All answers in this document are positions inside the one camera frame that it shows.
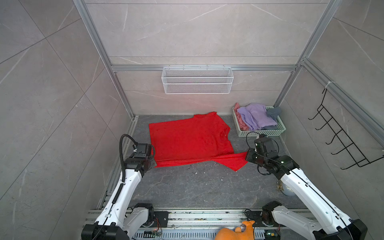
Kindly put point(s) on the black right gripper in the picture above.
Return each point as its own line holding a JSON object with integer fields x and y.
{"x": 249, "y": 156}

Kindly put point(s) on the green plastic basket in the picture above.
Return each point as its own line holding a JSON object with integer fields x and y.
{"x": 275, "y": 132}

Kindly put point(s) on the white round clock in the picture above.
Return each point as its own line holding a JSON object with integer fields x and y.
{"x": 287, "y": 191}

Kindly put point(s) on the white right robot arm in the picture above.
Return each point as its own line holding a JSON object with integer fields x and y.
{"x": 330, "y": 223}

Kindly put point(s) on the orange plush toy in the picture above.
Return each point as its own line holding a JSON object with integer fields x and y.
{"x": 237, "y": 234}

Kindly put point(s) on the grey t shirt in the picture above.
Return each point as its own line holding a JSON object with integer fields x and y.
{"x": 273, "y": 113}

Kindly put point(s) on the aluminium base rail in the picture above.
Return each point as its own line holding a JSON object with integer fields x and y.
{"x": 203, "y": 224}

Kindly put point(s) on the pink t shirt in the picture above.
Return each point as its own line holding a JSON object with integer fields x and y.
{"x": 242, "y": 125}

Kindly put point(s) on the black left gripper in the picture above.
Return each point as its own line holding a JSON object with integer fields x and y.
{"x": 152, "y": 162}

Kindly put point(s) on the purple t shirt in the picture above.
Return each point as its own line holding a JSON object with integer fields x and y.
{"x": 255, "y": 117}

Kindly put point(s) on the red t shirt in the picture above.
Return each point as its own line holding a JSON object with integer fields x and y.
{"x": 202, "y": 138}

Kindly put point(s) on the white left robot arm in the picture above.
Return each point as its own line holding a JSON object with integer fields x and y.
{"x": 114, "y": 222}

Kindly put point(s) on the white wire mesh basket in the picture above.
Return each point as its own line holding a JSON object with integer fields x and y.
{"x": 201, "y": 80}

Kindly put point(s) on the black wall hook rack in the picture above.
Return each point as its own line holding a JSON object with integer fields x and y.
{"x": 340, "y": 134}

